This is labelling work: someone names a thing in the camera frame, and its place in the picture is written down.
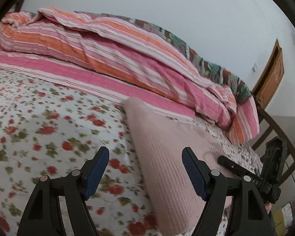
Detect pink orange striped quilt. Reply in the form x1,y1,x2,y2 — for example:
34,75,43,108
0,6,260,145

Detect wooden door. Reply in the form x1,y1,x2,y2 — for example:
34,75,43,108
252,39,285,109

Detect dark wooden bed footboard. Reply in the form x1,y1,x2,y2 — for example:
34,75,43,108
250,104,295,185

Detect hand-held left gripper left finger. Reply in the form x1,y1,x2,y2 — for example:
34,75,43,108
17,146,110,236

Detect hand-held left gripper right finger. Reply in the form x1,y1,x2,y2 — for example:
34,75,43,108
181,147,276,236

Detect multicolour patterned blanket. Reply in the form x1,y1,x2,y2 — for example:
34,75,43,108
74,11,255,105

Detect dark wooden headboard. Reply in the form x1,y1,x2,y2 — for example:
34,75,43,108
13,0,25,13

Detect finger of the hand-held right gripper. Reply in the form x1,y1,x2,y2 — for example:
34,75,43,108
217,155,263,186

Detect pink knit sweater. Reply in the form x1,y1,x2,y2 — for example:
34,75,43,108
123,98,237,236

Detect floral bed sheet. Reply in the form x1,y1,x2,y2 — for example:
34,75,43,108
0,67,264,236

